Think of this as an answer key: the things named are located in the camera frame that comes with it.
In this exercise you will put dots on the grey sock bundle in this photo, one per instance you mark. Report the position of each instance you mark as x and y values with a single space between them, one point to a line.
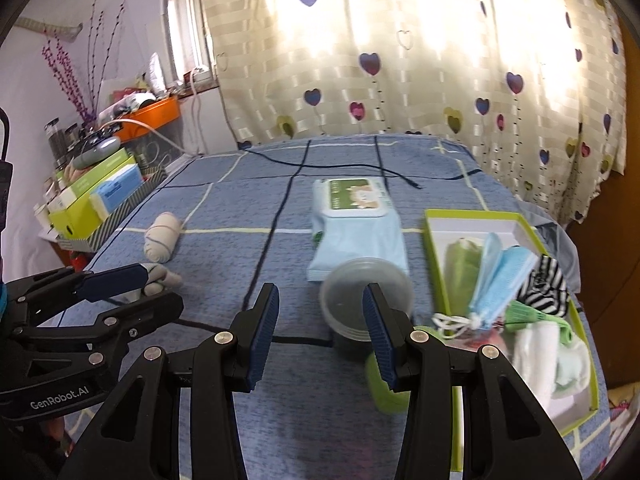
159 279

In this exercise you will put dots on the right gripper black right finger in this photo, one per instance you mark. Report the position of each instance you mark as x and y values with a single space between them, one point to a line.
506 432

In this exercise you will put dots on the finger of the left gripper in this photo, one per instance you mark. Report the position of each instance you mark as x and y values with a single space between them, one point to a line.
130 317
36 299

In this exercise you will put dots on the grey blue garment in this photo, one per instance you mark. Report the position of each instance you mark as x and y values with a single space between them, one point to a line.
560 245

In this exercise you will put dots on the green plastic jar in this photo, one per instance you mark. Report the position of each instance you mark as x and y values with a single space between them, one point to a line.
407 368

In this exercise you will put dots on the orange plastic bin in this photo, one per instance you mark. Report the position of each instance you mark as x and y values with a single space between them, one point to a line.
155 115

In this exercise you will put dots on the green cloth with striped edge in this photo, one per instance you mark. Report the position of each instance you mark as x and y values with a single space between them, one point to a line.
462 266

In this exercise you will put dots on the green cardboard box tray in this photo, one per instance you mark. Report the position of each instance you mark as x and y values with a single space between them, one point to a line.
442 228

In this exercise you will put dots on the wooden wardrobe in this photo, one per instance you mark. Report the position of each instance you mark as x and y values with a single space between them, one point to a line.
608 246

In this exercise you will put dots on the blue face masks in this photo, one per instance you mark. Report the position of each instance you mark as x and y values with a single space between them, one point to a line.
503 271

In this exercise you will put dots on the heart patterned curtain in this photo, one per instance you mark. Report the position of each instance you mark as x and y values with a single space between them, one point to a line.
534 89

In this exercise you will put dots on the purple decorative branches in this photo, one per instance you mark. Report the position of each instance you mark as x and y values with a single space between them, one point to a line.
78 60

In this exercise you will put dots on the black white striped sock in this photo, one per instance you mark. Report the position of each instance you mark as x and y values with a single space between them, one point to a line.
545 289

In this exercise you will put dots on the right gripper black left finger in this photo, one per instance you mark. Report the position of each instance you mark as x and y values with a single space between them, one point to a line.
135 433

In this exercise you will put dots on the red printed plastic packet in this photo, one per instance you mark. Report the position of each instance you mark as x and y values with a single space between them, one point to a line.
472 340

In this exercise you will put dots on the white mint sock pair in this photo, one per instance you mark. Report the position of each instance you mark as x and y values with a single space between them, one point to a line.
573 369

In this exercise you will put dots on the clear jar with grey lid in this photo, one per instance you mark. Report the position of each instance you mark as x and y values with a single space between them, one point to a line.
344 292

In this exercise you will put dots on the light blue wet wipes pack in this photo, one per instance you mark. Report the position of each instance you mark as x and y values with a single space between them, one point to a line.
351 218

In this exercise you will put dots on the white towel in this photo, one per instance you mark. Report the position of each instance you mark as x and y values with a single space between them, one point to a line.
534 357

